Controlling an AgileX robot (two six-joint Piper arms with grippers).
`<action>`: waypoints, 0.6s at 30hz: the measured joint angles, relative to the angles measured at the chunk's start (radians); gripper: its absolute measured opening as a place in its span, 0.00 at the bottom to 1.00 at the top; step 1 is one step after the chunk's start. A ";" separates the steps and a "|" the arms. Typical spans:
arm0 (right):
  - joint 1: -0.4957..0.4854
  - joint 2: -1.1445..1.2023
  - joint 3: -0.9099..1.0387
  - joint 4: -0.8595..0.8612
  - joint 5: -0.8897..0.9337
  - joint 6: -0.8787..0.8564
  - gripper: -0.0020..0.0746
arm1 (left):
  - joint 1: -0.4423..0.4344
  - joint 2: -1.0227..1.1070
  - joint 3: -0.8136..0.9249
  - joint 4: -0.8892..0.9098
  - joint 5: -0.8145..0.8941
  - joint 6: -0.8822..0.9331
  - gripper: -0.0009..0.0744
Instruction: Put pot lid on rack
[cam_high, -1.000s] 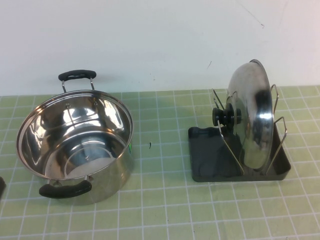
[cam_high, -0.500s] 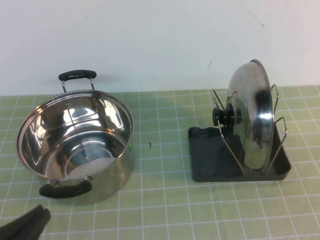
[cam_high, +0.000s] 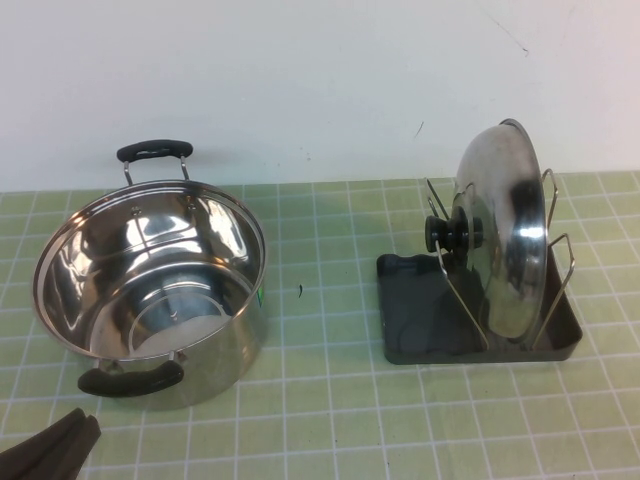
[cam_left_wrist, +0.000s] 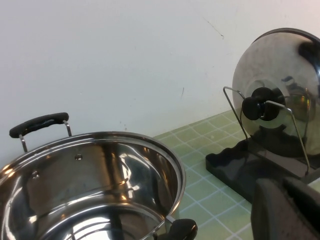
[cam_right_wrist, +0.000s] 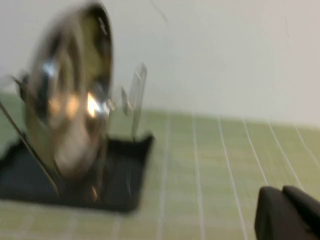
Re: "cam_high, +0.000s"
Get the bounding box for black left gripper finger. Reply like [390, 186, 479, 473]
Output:
[0, 406, 87, 467]
[0, 414, 104, 480]

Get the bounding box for green grid pattern mat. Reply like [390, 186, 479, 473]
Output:
[0, 171, 640, 480]

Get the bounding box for stainless steel lid black knob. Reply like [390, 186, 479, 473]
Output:
[424, 118, 548, 344]

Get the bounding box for stainless steel pot black handles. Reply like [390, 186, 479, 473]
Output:
[30, 138, 269, 414]

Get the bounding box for grey tray wire lid rack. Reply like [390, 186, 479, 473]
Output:
[374, 167, 586, 364]

